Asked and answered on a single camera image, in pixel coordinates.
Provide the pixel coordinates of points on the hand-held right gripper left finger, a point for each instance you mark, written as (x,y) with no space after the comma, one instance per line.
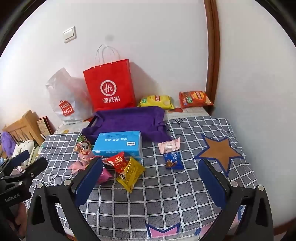
(89,180)

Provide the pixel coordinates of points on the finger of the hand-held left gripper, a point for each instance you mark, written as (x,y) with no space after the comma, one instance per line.
(19,158)
(34,166)

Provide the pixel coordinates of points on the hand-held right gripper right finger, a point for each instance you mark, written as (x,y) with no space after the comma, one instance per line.
(212,185)

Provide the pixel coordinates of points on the pink yellow snack packet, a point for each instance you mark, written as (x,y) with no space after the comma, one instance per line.
(105,176)

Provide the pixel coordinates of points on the pink cartoon dog packet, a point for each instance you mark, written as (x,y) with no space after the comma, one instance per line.
(84,148)

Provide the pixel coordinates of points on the red gold snack packet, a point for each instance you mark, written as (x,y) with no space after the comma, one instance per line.
(118,162)

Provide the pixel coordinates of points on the green snack packet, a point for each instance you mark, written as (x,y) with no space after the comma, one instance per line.
(82,139)

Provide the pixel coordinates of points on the blue snack packet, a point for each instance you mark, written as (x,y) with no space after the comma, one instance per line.
(172,160)

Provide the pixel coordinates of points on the pink white snack packet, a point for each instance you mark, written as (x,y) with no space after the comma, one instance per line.
(168,146)

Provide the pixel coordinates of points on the purple cloth bag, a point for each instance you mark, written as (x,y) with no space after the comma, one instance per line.
(129,120)

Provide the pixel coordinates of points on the white patterned pillow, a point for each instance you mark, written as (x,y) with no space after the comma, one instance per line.
(23,147)

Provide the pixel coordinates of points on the purple garment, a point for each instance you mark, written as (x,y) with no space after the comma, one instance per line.
(6,143)

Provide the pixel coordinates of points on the wooden headboard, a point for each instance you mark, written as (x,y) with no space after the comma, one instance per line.
(25,122)

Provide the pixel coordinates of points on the patterned cardboard box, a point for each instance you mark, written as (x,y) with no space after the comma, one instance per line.
(45,126)

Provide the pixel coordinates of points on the blue tissue pack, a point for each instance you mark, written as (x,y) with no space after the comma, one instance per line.
(115,143)

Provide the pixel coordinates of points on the grey checked blanket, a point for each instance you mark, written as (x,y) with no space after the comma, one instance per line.
(161,197)

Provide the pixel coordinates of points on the white plastic shopping bag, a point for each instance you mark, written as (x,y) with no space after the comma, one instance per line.
(67,97)

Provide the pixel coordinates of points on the orange chip bag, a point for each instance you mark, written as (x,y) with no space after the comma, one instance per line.
(195,98)

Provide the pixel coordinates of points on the yellow chip bag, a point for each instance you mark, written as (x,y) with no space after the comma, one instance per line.
(157,100)

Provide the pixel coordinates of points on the red paper shopping bag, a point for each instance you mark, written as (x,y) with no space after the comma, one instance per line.
(108,76)

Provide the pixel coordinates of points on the brown wooden door frame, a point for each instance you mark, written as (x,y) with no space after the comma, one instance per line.
(212,58)

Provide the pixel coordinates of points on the white light switch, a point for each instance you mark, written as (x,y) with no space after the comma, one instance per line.
(69,34)

